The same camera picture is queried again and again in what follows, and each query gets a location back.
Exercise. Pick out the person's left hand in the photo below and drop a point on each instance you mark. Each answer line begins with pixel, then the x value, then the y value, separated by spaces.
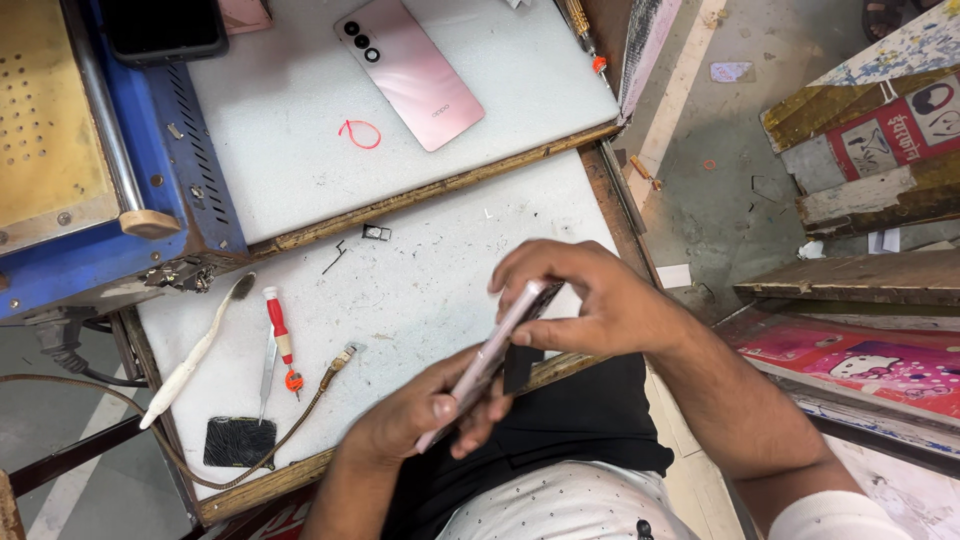
pixel 397 420

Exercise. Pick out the person's right hand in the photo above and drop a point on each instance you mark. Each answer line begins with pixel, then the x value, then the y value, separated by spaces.
pixel 607 300

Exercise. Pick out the pink smartphone body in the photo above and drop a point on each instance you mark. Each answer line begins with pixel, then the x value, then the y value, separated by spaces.
pixel 495 350

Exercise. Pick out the black flat piece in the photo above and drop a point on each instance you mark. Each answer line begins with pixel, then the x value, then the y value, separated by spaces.
pixel 521 371

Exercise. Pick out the large white table mat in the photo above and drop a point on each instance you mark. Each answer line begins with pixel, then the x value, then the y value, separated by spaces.
pixel 405 300

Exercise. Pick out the person's black trousers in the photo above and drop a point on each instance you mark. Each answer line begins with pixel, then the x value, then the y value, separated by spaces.
pixel 585 420

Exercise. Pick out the metal tweezers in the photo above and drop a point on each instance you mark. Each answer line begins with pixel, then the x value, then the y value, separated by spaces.
pixel 266 375

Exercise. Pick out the black cracked glass piece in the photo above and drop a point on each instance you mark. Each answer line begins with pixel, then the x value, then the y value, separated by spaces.
pixel 240 442

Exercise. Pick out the black bent metal pin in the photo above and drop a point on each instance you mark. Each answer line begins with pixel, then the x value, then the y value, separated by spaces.
pixel 335 259

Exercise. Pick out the metal card tray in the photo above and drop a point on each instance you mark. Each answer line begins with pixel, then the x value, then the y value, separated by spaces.
pixel 376 232

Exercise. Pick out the person's white dotted shirt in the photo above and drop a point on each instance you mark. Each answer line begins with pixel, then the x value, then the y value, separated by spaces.
pixel 570 502

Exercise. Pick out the crumpled white paper scrap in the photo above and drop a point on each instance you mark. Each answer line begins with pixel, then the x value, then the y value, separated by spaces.
pixel 811 250

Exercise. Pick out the white toothbrush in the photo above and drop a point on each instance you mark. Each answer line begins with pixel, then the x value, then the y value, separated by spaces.
pixel 191 360

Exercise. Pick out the bare wooden plank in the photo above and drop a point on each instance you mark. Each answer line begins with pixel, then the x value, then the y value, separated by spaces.
pixel 862 279

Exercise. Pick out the pale printed paper scrap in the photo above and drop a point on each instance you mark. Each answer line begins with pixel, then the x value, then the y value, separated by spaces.
pixel 731 72

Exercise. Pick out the pink cartoon print board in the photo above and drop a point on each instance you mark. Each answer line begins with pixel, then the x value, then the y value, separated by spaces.
pixel 862 367

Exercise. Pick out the red rubber band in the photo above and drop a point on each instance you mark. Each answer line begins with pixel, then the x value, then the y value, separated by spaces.
pixel 369 142

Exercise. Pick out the folded white paper scrap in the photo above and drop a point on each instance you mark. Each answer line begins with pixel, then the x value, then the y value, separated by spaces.
pixel 885 240

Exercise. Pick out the pink smartphone back cover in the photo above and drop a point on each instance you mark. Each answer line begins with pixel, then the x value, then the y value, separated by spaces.
pixel 416 71

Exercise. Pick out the stack of painted wooden boards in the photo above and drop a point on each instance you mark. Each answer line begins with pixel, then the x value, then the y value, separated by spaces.
pixel 870 142

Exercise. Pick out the raised white foam work mat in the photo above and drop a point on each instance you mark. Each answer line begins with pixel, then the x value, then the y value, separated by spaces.
pixel 285 90

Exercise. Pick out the blue screen separator machine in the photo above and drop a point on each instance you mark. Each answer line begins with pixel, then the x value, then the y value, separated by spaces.
pixel 82 150

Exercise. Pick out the pink flat box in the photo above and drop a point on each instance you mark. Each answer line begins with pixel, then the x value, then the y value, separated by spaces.
pixel 244 13

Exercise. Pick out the black smartphone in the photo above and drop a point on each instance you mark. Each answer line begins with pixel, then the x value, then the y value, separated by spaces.
pixel 161 30

